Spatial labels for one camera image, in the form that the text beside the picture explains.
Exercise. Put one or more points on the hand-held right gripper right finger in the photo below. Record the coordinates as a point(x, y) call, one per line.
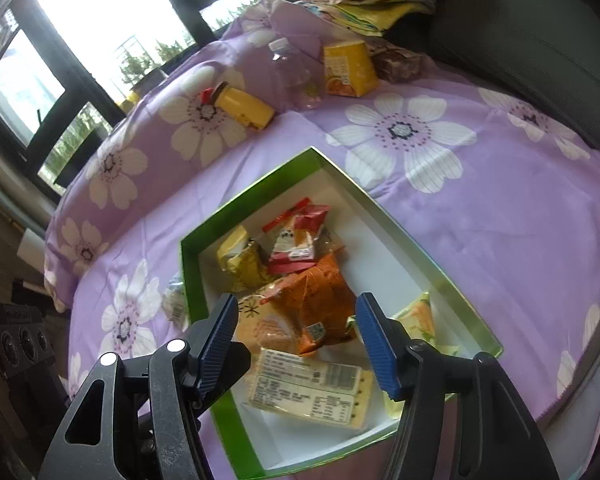
point(375, 345)

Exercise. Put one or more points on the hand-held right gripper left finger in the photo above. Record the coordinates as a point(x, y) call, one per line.
point(217, 345)

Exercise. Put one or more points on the pale yellow green snack packet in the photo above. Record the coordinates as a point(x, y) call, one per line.
point(417, 317)

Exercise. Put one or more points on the silver white snack packet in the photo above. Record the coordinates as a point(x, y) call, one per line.
point(176, 305)

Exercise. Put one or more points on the green cardboard box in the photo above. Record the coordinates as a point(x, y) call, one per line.
point(200, 280)

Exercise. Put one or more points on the orange snack packet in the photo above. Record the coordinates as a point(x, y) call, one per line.
point(320, 300)

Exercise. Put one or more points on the clear cracker packet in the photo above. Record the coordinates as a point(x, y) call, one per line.
point(305, 385)

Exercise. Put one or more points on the small yellow snack packet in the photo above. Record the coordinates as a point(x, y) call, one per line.
point(240, 260)

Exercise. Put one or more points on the red white snack packet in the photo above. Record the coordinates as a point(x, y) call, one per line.
point(295, 245)

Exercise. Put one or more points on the purple floral bedsheet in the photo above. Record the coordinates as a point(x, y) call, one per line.
point(480, 220)

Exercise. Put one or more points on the yellow bottle with red cap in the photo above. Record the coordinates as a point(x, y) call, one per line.
point(245, 105)

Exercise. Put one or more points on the yellow container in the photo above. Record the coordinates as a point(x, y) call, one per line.
point(130, 100)

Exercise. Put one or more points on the yellow drink carton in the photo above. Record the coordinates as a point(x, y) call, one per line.
point(350, 67)

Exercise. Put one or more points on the clear plastic bottle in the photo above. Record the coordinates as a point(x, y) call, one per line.
point(295, 75)

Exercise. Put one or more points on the brown patterned packet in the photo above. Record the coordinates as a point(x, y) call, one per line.
point(397, 65)

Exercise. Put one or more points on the yellow green folded cloth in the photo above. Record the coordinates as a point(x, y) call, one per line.
point(380, 15)

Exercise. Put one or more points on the window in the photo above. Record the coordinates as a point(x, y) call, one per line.
point(80, 10)

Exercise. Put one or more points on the dark grey sofa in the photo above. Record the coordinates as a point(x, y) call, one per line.
point(530, 35)

